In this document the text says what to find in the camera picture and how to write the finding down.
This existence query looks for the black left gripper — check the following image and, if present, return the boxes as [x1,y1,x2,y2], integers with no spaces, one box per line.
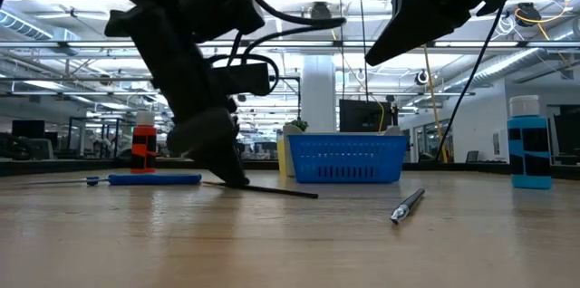
[106,5,273,187]

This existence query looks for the red-orange paint bottle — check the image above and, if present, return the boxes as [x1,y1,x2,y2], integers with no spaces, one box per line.
[130,110,158,175]

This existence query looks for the blue handled scissors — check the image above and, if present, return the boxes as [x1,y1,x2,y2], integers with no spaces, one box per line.
[24,172,204,188]

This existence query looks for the black paintbrush gold ferrule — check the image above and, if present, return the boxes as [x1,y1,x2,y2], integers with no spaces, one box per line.
[201,180,320,200]

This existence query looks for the blue paint bottle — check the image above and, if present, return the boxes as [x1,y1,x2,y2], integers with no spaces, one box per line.
[506,94,554,191]

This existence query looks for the yellow plastic bin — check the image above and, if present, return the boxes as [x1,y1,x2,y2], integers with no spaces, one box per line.
[275,137,287,176]

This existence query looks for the small green background plant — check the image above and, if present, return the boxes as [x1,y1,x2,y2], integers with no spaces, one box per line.
[284,119,310,134]

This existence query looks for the black background monitor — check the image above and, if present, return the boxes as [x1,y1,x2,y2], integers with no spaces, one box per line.
[338,99,393,134]

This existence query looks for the white building column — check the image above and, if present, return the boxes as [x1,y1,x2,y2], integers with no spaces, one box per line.
[301,55,337,134]

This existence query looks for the blue slotted plastic basket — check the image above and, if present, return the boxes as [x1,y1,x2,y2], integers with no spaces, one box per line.
[286,133,409,185]

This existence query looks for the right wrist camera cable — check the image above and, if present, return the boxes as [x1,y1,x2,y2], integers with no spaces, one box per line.
[435,2,508,163]

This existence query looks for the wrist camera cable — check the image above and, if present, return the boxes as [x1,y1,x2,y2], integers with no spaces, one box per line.
[435,2,508,163]
[206,0,349,83]

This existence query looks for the yellow power cable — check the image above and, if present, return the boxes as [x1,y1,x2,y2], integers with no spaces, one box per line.
[420,43,450,165]

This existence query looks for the black hanging cable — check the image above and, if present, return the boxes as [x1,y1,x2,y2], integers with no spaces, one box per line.
[337,0,345,101]

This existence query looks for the black ceiling cable reel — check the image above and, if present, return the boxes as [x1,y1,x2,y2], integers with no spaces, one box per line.
[515,1,544,27]
[310,1,334,22]

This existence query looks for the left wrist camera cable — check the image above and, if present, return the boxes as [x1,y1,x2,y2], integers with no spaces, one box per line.
[206,0,349,83]

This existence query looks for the black background frame stand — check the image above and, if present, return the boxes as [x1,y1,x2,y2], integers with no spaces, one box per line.
[271,74,303,144]

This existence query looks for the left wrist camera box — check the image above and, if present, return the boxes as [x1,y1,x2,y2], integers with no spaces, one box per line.
[179,0,267,43]

